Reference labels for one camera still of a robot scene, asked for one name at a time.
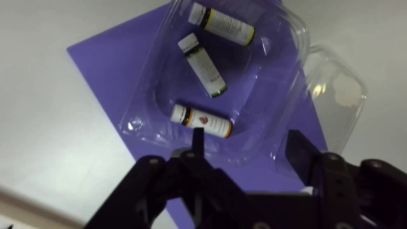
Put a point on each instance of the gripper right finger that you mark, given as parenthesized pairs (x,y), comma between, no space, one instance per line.
(337,190)

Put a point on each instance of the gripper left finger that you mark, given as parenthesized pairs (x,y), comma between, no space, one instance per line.
(197,178)

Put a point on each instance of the small bottle orange band label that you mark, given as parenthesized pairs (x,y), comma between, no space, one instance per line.
(203,121)

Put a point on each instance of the small bottle green band label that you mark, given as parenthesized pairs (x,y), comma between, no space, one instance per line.
(203,65)

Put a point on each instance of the clear plastic clamshell container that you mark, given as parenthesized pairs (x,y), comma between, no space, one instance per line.
(260,79)

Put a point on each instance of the small bottle yellow band label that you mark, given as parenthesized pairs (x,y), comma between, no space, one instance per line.
(222,24)

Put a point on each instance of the purple mat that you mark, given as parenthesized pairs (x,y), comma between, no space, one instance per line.
(108,66)

